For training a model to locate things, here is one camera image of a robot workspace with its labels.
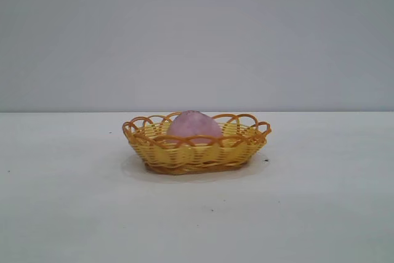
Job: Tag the yellow woven wicker basket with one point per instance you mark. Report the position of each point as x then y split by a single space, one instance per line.
184 155

